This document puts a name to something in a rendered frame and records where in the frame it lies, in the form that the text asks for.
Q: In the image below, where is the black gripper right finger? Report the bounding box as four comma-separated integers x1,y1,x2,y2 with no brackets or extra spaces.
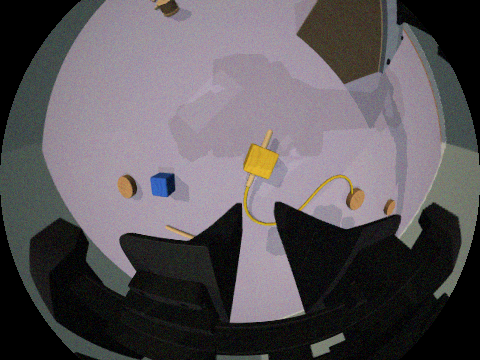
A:
273,201,401,313

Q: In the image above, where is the blue block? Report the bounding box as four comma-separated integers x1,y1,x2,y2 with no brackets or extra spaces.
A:
151,173,176,197

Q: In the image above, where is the yellow string with thin wooden stick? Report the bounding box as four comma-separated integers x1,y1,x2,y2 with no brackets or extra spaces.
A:
244,129,353,225

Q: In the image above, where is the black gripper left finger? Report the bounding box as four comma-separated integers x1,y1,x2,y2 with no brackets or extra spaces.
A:
120,203,243,323

